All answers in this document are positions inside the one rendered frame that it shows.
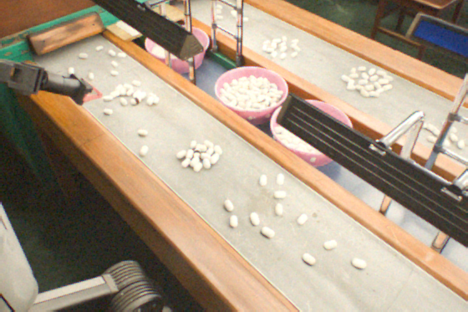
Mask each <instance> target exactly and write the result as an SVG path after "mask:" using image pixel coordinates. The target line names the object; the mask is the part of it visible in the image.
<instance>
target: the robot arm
mask: <svg viewBox="0 0 468 312"><path fill-rule="evenodd" d="M12 68H15V70H14V74H13V78H12V79H10V77H11V75H10V74H11V71H12ZM0 83H1V84H6V85H7V86H8V87H10V88H13V89H15V93H18V94H22V95H28V96H31V95H32V94H33V95H37V94H38V90H42V91H45V92H49V93H52V94H59V95H63V96H68V97H69V98H70V99H72V100H73V101H74V103H75V104H77V105H83V104H84V103H86V102H89V101H90V100H97V99H99V98H102V95H103V94H102V93H101V92H100V91H99V90H97V89H96V88H95V87H94V86H93V85H92V84H90V83H89V81H88V80H86V79H83V78H81V79H79V77H77V76H76V74H71V75H70V76H69V77H65V76H63V75H60V74H53V73H49V72H48V71H47V70H46V69H44V68H43V67H42V66H39V65H37V64H29V63H25V62H23V61H22V62H21V63H18V62H15V61H14V62H13V61H10V60H8V59H0ZM92 90H94V91H95V92H96V93H97V94H96V95H89V93H90V94H91V93H92Z"/></svg>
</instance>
